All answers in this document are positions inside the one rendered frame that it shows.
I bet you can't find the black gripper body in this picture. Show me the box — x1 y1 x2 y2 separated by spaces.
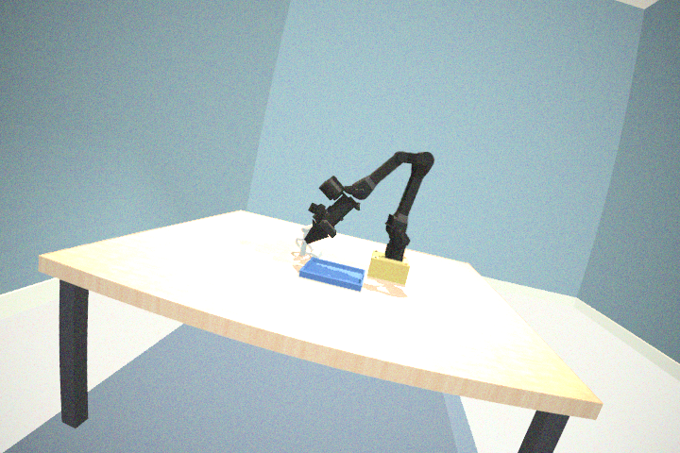
312 205 345 238

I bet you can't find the blue tray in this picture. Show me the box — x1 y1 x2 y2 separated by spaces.
298 257 366 292

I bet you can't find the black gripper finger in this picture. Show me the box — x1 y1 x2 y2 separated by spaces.
304 220 315 241
306 223 329 244

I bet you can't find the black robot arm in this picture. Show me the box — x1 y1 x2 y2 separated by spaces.
308 151 435 262

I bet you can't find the white hoop with small grey tab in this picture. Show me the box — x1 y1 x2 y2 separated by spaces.
296 238 322 259

